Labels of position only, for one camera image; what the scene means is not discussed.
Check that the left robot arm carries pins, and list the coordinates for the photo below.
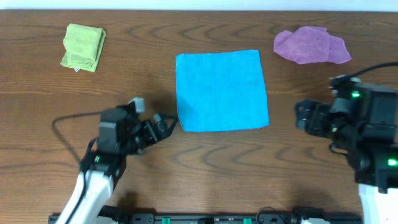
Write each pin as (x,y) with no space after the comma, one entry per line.
(121,133)

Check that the crumpled purple cloth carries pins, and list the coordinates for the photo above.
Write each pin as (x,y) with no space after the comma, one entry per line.
(311,44)

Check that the folded green cloth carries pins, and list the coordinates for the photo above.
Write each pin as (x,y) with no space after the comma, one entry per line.
(83,45)

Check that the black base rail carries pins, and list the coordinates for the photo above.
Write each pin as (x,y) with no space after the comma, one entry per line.
(265,215)

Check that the blue cloth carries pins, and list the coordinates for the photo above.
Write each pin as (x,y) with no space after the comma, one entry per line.
(221,91)

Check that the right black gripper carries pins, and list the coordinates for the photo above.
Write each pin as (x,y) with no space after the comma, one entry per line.
(310,116)

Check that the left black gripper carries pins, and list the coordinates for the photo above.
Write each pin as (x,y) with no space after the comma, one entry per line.
(152,130)

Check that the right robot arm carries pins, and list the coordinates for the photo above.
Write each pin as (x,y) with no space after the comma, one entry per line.
(361,124)

